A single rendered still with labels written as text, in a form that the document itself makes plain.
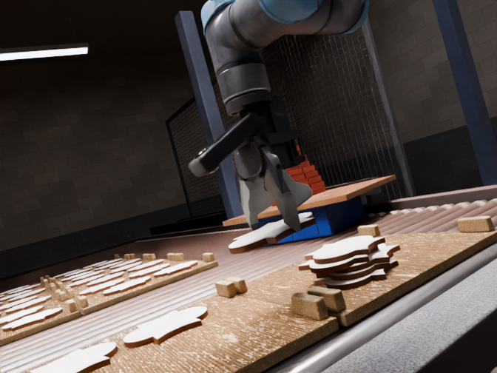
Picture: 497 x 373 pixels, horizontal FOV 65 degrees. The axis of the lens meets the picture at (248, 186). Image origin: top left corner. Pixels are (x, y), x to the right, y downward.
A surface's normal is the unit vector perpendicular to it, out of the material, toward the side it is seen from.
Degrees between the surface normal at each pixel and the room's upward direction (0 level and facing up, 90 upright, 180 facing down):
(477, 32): 90
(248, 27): 122
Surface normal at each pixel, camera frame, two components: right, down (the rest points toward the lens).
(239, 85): -0.26, 0.04
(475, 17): -0.88, 0.23
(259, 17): -0.47, 0.69
